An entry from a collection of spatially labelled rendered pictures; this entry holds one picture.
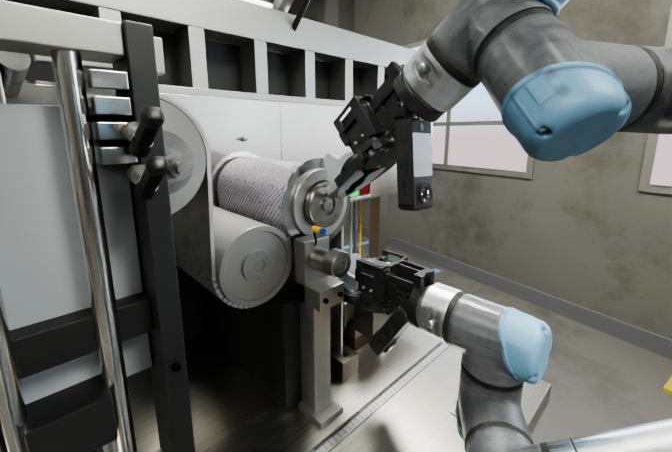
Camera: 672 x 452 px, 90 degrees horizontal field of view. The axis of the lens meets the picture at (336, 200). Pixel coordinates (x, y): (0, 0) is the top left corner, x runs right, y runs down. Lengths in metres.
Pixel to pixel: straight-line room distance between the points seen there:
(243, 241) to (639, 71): 0.45
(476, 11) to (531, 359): 0.36
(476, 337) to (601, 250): 2.52
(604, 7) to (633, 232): 1.45
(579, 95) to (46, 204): 0.38
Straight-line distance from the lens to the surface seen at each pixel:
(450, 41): 0.38
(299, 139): 0.93
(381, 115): 0.45
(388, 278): 0.54
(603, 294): 3.04
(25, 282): 0.33
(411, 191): 0.41
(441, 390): 0.74
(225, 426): 0.68
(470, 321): 0.48
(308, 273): 0.53
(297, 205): 0.52
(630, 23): 2.93
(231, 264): 0.49
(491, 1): 0.37
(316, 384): 0.62
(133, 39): 0.29
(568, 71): 0.31
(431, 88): 0.39
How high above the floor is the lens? 1.37
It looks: 12 degrees down
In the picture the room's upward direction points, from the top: straight up
